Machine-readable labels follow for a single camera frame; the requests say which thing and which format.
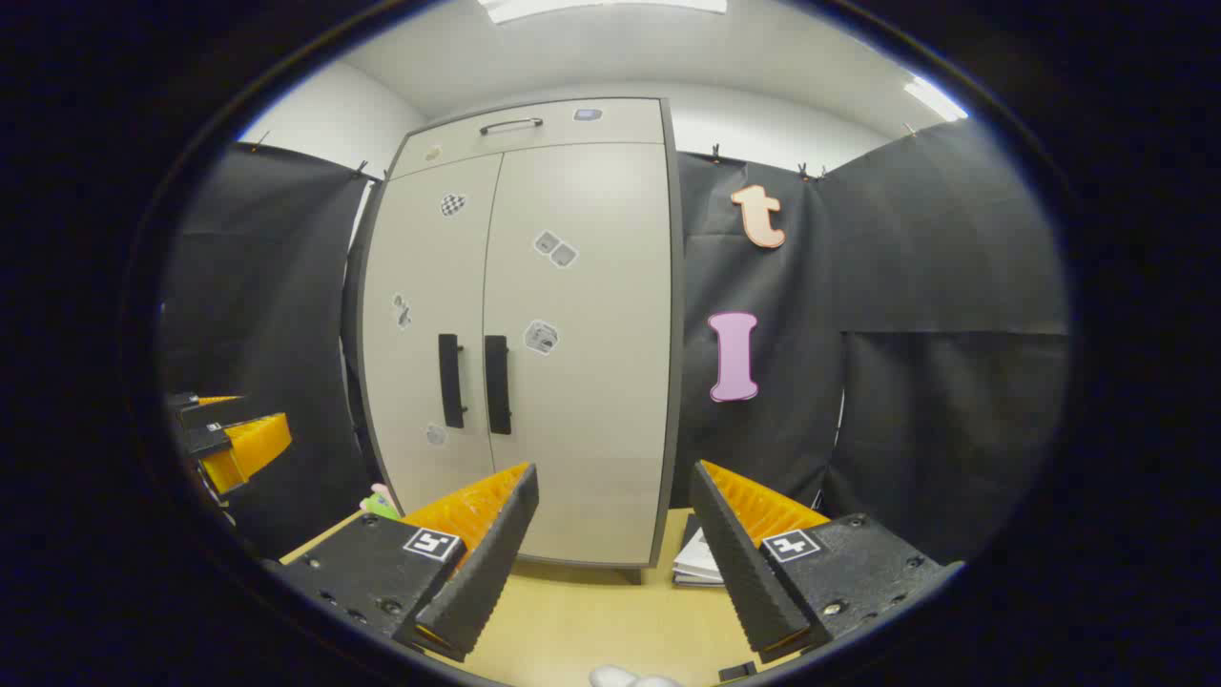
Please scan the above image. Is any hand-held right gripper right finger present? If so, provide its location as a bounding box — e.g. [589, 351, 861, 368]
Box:
[689, 460, 964, 664]

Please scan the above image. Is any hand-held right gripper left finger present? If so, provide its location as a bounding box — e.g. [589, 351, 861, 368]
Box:
[262, 463, 540, 662]

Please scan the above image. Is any grey cabinet door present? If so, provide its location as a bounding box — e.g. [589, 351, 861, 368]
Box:
[482, 143, 673, 566]
[362, 153, 504, 516]

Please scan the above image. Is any grey double-door shoe cabinet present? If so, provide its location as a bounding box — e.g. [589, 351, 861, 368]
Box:
[341, 95, 686, 572]

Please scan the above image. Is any grey cabinet drawer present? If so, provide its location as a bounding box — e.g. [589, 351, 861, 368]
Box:
[391, 98, 666, 179]

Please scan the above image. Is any white booklet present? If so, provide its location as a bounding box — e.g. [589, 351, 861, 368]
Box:
[672, 527, 726, 587]

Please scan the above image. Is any black backdrop cloth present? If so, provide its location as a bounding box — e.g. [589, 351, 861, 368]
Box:
[162, 143, 383, 559]
[673, 119, 1069, 564]

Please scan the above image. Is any ceiling light panel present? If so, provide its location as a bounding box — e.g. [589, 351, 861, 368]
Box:
[477, 0, 728, 25]
[901, 76, 969, 122]

